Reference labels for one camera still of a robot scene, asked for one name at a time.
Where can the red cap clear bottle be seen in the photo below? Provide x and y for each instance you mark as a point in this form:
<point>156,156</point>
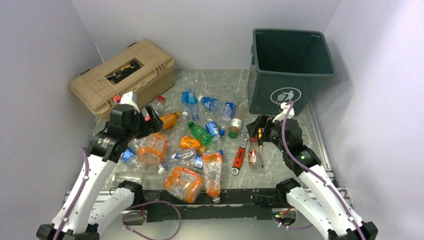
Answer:
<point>158,105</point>

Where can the orange juice bottle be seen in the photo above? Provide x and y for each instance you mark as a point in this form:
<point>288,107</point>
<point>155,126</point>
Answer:
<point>170,119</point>

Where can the blue label pepsi bottle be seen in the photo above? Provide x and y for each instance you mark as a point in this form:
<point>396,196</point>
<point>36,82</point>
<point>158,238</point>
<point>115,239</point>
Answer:
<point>215,131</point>

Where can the dark green trash bin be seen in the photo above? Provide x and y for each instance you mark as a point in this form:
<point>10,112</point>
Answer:
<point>287,65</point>

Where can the small orange bottle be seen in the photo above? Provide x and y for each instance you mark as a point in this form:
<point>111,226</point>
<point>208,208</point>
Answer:
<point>187,142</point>

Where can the red cap cola bottle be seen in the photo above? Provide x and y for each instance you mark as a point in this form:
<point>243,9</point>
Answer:
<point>253,154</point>

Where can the tan plastic toolbox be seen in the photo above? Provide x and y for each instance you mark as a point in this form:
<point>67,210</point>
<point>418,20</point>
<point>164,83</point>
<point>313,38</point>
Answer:
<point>142,68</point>

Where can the small blue label bottle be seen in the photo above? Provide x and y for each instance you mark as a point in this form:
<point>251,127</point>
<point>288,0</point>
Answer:
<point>228,111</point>

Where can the crushed clear blue label bottle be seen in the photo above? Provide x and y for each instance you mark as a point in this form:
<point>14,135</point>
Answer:
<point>187,158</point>

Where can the crushed orange label jug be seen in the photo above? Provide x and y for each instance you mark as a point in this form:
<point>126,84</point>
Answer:
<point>184,184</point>

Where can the brown coffee bottle green cap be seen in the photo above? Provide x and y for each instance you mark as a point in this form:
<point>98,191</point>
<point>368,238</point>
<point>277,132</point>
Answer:
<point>236,124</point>

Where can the blue tinted water bottle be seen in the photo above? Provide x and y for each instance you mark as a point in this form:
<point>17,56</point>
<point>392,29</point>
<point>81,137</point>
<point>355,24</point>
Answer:
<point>190,102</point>

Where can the yellow black screwdriver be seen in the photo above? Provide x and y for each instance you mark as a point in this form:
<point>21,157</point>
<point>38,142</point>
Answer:
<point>260,144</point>

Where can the large orange label bottle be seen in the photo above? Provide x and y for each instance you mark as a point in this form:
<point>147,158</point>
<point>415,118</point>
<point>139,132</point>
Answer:
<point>151,149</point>

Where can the tall orange label bottle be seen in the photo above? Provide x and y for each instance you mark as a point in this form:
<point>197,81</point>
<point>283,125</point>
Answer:
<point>212,170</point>

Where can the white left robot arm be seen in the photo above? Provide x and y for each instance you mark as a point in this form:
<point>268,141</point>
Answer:
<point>77,219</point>

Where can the blue cap clear bottle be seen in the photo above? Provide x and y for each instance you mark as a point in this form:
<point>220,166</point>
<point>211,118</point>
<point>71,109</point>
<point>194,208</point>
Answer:
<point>130,159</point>

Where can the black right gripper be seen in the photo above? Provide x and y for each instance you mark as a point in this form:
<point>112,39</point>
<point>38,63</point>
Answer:
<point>261,122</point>

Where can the blue label water bottle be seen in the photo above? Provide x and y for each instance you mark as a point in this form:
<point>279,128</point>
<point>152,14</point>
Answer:
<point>210,103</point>

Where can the red handled adjustable wrench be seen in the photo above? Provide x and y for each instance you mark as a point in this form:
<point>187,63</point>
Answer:
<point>239,158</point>

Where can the green plastic bottle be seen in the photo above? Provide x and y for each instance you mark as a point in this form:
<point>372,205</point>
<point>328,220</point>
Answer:
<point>200,133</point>

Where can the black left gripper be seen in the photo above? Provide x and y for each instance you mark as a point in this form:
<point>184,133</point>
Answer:
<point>155,124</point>

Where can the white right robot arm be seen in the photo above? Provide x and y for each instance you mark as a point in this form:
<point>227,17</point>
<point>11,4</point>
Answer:
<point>312,193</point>

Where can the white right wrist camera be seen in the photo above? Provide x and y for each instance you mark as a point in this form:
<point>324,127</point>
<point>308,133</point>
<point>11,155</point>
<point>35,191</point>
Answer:
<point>286,110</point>

